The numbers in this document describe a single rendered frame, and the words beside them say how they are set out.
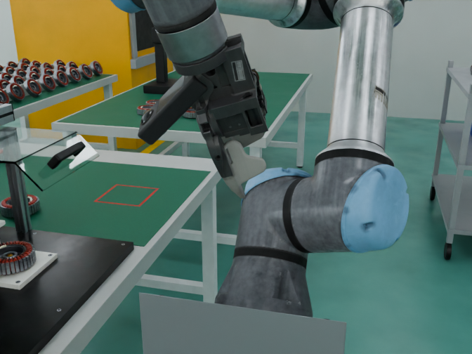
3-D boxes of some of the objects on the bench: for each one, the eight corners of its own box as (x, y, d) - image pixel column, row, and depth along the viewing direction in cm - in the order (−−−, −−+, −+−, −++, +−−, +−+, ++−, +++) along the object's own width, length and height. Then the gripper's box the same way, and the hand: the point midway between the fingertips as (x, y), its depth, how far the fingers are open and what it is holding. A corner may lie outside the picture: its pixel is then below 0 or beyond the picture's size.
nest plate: (57, 257, 129) (57, 253, 129) (20, 290, 115) (19, 285, 115) (5, 250, 133) (4, 246, 132) (-38, 281, 119) (-39, 276, 118)
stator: (46, 258, 126) (44, 244, 125) (11, 280, 117) (9, 265, 115) (10, 249, 130) (8, 236, 129) (-26, 270, 121) (-29, 256, 119)
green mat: (211, 171, 195) (211, 171, 195) (144, 246, 139) (144, 246, 139) (-8, 152, 216) (-8, 152, 216) (-141, 211, 161) (-141, 210, 161)
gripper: (239, 62, 56) (290, 201, 69) (239, 15, 66) (284, 145, 79) (166, 85, 58) (228, 215, 71) (176, 35, 68) (230, 159, 80)
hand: (236, 177), depth 75 cm, fingers open, 6 cm apart
